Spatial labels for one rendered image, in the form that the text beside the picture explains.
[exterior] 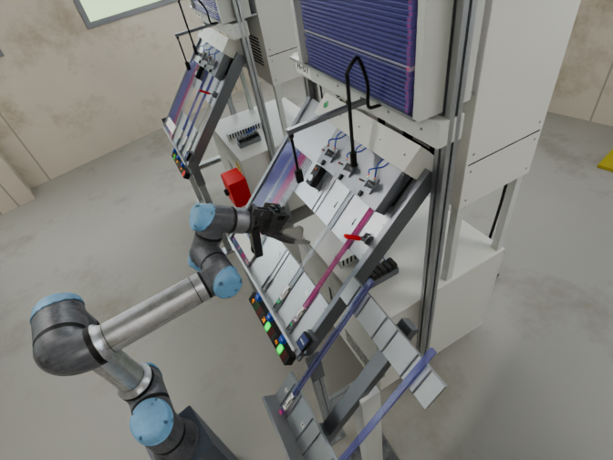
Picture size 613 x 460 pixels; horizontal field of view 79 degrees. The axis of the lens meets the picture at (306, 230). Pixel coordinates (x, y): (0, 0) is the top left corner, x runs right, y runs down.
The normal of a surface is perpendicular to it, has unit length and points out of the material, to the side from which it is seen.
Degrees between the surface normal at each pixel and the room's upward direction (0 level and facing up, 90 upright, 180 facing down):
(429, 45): 90
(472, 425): 0
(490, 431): 0
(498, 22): 90
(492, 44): 90
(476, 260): 0
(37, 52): 90
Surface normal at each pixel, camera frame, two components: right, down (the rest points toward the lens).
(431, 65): 0.47, 0.54
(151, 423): -0.08, -0.65
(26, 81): 0.65, 0.44
